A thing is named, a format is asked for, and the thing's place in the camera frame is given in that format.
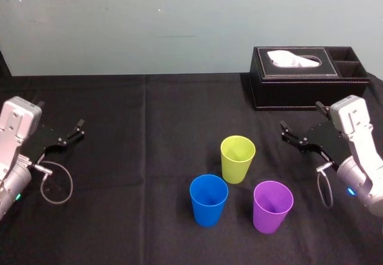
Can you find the lime green plastic cup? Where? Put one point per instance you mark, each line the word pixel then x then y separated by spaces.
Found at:
pixel 236 169

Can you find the black leather tissue box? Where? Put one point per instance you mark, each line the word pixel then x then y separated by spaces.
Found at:
pixel 287 93

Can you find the dark panel by wall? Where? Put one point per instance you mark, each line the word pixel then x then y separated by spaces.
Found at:
pixel 4 64

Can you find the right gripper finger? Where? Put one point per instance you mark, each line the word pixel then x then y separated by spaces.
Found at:
pixel 294 139
pixel 323 109

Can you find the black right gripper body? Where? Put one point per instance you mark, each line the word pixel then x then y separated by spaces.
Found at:
pixel 327 140

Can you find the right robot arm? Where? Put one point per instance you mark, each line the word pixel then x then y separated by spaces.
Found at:
pixel 354 121

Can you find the purple plastic cup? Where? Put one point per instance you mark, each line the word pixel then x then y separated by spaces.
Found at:
pixel 269 220

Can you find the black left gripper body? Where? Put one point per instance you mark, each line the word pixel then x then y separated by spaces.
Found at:
pixel 43 138

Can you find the white tissue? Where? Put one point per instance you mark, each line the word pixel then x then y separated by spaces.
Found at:
pixel 287 58

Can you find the black table cloth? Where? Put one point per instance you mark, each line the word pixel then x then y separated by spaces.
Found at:
pixel 125 163

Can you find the blue plastic cup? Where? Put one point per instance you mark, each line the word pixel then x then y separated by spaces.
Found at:
pixel 208 214

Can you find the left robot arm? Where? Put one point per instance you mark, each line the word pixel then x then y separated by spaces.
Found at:
pixel 14 127

